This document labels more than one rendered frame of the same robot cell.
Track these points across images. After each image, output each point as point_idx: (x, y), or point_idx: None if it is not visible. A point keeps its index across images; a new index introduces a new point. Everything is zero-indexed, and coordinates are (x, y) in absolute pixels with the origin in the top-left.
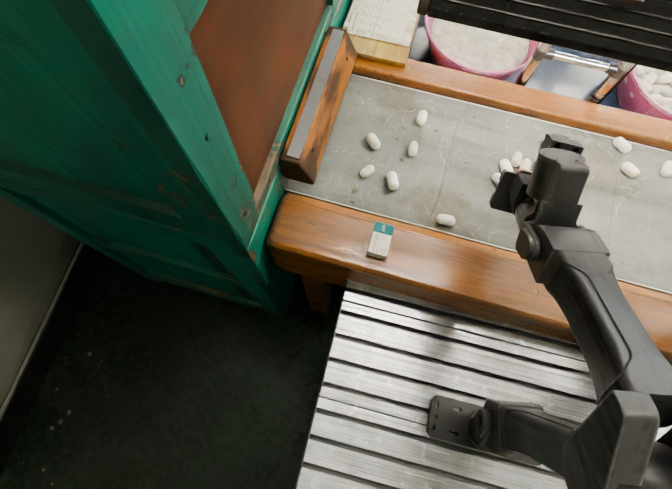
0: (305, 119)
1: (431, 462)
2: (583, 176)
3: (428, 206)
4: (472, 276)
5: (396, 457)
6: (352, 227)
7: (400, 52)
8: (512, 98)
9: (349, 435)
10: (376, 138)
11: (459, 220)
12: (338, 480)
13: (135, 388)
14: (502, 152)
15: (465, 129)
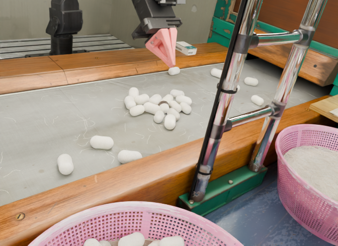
0: (270, 32)
1: (74, 48)
2: None
3: (188, 76)
4: (134, 54)
5: (89, 46)
6: (200, 52)
7: (324, 107)
8: (243, 128)
9: (112, 46)
10: (251, 79)
11: (168, 77)
12: (102, 39)
13: None
14: (197, 112)
15: (233, 111)
